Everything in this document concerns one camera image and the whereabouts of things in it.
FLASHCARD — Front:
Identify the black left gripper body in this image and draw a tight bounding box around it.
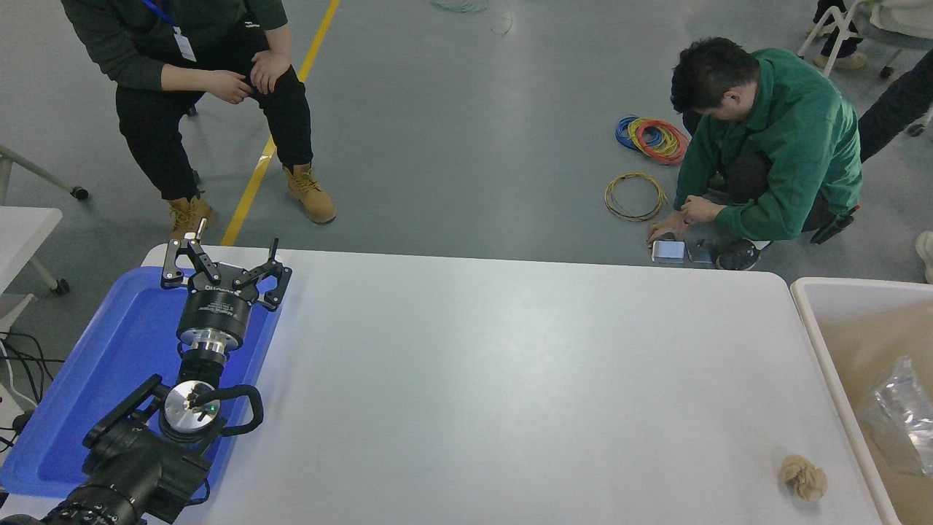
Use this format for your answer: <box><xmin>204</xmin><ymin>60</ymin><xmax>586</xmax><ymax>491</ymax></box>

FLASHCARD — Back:
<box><xmin>176</xmin><ymin>266</ymin><xmax>260</xmax><ymax>351</ymax></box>

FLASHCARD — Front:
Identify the rectangular foil tray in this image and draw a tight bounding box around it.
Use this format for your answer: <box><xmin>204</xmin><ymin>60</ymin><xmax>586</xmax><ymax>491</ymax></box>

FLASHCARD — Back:
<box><xmin>856</xmin><ymin>355</ymin><xmax>933</xmax><ymax>478</ymax></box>

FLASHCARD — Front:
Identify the person's right hand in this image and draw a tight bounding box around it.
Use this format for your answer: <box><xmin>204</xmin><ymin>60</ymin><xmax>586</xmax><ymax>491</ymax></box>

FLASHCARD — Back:
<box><xmin>646</xmin><ymin>211</ymin><xmax>690</xmax><ymax>246</ymax></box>
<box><xmin>208</xmin><ymin>69</ymin><xmax>256</xmax><ymax>104</ymax></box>

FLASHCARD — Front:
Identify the person's left hand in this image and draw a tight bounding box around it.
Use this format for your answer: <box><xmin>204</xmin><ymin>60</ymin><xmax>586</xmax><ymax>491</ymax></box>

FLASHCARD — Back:
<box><xmin>682</xmin><ymin>195</ymin><xmax>730</xmax><ymax>225</ymax></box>
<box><xmin>249</xmin><ymin>51</ymin><xmax>292</xmax><ymax>96</ymax></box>

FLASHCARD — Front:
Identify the grey wheeled chair leg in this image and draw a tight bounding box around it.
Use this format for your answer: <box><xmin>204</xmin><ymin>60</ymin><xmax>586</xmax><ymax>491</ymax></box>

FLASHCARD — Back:
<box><xmin>0</xmin><ymin>144</ymin><xmax>90</xmax><ymax>202</ymax></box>

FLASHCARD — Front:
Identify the blue plastic tray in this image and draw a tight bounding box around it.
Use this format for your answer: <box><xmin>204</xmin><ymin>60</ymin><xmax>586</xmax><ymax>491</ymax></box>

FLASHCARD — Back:
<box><xmin>0</xmin><ymin>266</ymin><xmax>284</xmax><ymax>500</ymax></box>

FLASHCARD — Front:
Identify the person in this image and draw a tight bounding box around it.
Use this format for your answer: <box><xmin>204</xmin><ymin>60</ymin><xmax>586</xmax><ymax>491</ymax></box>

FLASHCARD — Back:
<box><xmin>60</xmin><ymin>0</ymin><xmax>338</xmax><ymax>241</ymax></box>
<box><xmin>645</xmin><ymin>36</ymin><xmax>863</xmax><ymax>272</ymax></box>
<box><xmin>805</xmin><ymin>0</ymin><xmax>933</xmax><ymax>71</ymax></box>
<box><xmin>858</xmin><ymin>50</ymin><xmax>933</xmax><ymax>285</ymax></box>

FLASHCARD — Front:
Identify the white side table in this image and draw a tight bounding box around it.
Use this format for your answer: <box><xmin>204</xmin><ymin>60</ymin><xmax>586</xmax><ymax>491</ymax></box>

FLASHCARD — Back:
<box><xmin>0</xmin><ymin>206</ymin><xmax>71</xmax><ymax>301</ymax></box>

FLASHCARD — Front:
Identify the white power strip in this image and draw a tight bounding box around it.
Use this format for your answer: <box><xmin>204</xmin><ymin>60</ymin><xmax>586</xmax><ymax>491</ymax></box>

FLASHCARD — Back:
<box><xmin>0</xmin><ymin>383</ymin><xmax>30</xmax><ymax>431</ymax></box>

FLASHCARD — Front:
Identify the crumpled tan paper ball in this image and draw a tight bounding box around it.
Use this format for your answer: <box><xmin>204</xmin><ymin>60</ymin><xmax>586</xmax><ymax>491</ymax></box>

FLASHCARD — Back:
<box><xmin>777</xmin><ymin>454</ymin><xmax>829</xmax><ymax>502</ymax></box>

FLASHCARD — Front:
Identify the large pale bin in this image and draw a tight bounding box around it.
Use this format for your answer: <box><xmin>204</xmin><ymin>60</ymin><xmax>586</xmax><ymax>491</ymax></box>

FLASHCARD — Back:
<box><xmin>789</xmin><ymin>276</ymin><xmax>933</xmax><ymax>525</ymax></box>

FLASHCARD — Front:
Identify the white wheeled chair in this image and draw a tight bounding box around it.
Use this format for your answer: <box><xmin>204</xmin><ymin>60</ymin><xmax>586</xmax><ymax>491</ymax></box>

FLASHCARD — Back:
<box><xmin>797</xmin><ymin>0</ymin><xmax>933</xmax><ymax>137</ymax></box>

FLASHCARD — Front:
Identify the black cable bundle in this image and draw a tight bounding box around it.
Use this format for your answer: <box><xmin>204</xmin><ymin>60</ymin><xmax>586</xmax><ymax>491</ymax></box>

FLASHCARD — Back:
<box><xmin>0</xmin><ymin>332</ymin><xmax>65</xmax><ymax>453</ymax></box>

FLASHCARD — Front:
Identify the yellow and black cable coil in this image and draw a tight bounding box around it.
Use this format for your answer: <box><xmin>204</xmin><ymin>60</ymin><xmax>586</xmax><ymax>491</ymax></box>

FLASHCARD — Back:
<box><xmin>604</xmin><ymin>172</ymin><xmax>668</xmax><ymax>222</ymax></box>

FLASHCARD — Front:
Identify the blue cable coil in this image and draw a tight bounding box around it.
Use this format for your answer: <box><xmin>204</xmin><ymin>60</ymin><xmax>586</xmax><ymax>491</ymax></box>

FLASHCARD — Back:
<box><xmin>614</xmin><ymin>115</ymin><xmax>660</xmax><ymax>152</ymax></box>

